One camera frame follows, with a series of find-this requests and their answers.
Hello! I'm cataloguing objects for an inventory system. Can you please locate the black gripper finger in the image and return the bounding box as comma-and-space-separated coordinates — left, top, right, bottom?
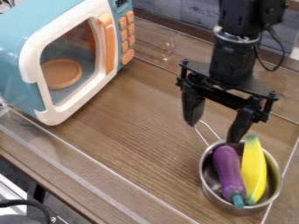
227, 108, 253, 143
181, 85, 205, 126

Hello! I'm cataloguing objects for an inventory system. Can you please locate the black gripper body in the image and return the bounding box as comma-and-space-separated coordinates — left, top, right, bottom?
173, 36, 281, 123

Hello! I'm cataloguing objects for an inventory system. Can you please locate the purple toy eggplant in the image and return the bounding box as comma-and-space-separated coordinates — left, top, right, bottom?
212, 145, 247, 210

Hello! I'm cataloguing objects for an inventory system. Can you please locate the silver pot with wire handle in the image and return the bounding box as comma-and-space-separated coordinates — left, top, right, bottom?
192, 120, 283, 215

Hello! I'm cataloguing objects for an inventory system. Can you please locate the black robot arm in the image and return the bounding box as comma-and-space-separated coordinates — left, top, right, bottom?
176, 0, 287, 143

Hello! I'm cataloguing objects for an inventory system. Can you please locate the yellow toy corn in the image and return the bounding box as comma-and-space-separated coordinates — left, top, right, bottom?
241, 135, 267, 205

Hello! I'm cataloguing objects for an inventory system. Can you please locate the orange microwave turntable plate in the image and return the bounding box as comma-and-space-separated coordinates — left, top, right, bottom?
41, 58, 82, 90

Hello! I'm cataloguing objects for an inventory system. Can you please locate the blue toy microwave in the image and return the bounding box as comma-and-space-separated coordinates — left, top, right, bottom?
0, 0, 136, 126

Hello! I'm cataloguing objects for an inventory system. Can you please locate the black cable bottom left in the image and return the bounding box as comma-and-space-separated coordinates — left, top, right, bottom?
0, 200, 53, 224

